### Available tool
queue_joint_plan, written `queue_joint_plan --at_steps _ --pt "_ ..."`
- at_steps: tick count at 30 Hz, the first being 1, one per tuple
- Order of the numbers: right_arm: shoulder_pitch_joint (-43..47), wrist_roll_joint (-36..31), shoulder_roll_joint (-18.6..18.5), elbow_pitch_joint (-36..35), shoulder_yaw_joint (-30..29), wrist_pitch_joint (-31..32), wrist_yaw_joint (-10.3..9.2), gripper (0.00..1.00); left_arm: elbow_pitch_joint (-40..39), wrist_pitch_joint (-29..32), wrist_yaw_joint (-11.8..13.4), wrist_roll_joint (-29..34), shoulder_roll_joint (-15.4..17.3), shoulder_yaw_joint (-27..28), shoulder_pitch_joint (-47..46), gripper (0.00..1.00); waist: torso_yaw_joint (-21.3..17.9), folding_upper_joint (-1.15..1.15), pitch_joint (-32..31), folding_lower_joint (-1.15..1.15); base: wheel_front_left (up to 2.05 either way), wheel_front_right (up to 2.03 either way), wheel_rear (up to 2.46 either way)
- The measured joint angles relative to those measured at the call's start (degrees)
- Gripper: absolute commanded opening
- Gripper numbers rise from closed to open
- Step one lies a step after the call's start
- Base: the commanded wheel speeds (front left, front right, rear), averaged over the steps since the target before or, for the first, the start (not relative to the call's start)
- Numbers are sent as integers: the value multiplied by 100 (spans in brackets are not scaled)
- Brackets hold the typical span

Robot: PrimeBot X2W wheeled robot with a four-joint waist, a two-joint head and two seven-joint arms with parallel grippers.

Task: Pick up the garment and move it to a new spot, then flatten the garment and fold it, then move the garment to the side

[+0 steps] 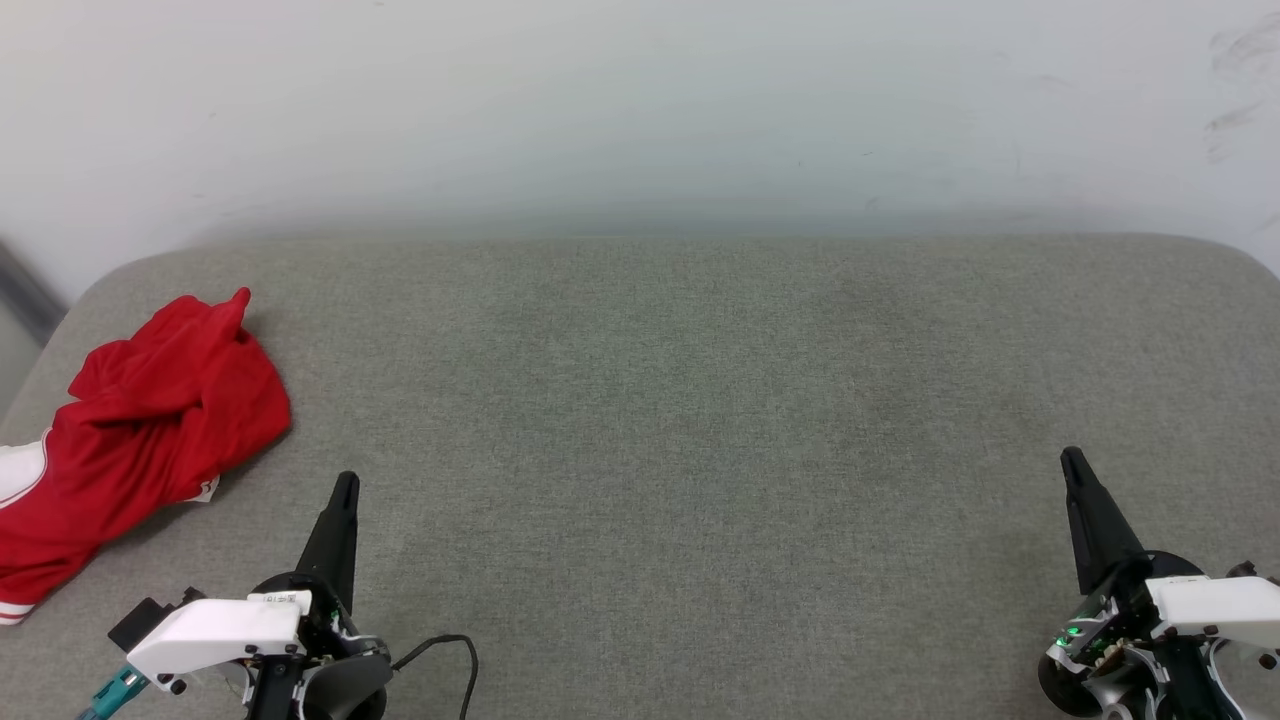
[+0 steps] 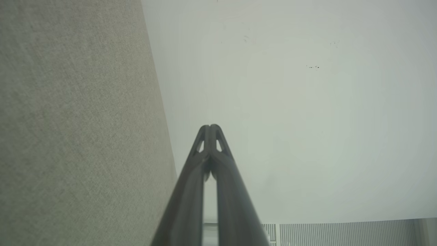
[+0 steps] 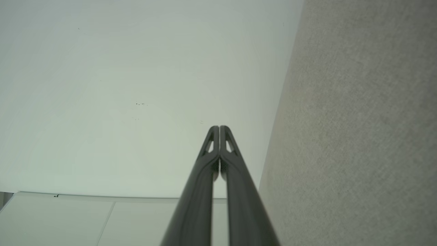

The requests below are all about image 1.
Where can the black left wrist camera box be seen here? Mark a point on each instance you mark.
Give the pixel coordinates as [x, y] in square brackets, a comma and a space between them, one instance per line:
[138, 625]

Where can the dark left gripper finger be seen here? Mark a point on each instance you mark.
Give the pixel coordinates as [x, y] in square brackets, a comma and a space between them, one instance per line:
[335, 545]

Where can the grey metal wall rail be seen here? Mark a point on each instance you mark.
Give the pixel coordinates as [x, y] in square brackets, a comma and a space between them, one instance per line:
[25, 290]

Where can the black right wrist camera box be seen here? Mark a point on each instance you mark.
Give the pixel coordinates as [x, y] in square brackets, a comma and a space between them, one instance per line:
[1243, 570]

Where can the left gripper body white shell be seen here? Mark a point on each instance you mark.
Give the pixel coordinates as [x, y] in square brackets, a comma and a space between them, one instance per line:
[215, 630]

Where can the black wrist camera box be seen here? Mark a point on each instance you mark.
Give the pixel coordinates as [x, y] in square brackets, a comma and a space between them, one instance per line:
[1243, 570]
[138, 625]

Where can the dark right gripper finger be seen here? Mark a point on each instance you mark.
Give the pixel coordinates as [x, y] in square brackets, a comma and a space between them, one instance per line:
[1100, 530]

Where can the red and white garment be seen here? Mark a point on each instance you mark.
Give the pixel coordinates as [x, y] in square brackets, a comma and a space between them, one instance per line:
[150, 420]

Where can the right gripper body white shell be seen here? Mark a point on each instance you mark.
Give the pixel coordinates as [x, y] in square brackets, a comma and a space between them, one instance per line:
[1210, 605]

